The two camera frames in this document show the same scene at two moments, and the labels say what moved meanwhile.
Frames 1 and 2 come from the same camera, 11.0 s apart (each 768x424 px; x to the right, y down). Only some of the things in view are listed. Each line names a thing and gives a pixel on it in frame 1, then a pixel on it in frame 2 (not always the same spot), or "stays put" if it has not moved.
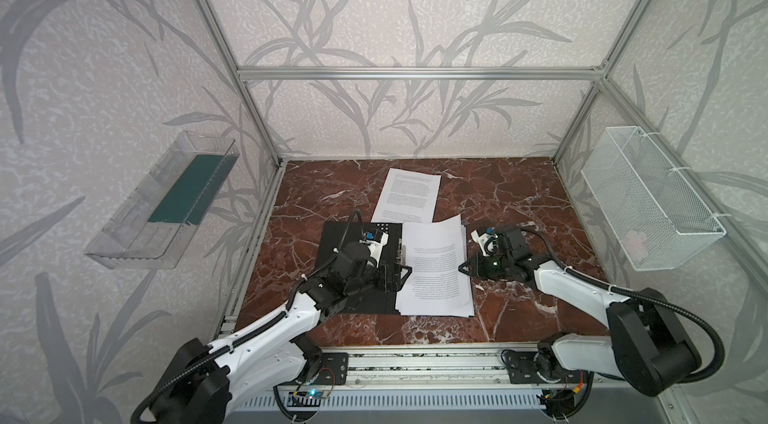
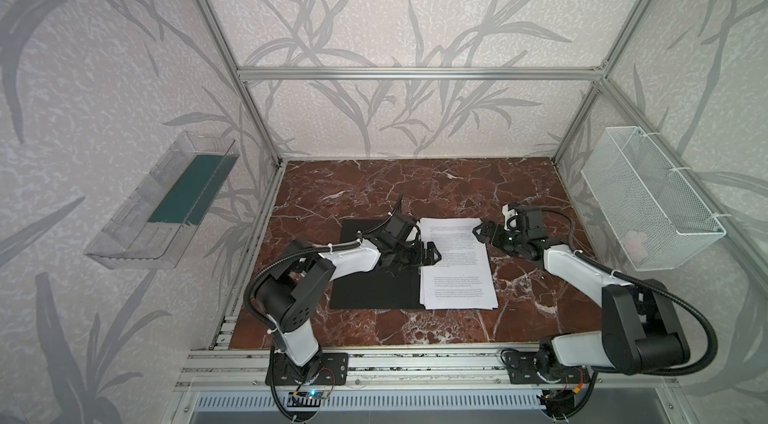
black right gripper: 477,265 → 495,232
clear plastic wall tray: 156,227 stays put
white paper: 408,197 → 463,278
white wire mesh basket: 657,220 stays put
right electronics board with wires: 560,402 stays put
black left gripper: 395,274 → 417,253
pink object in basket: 636,244 stays put
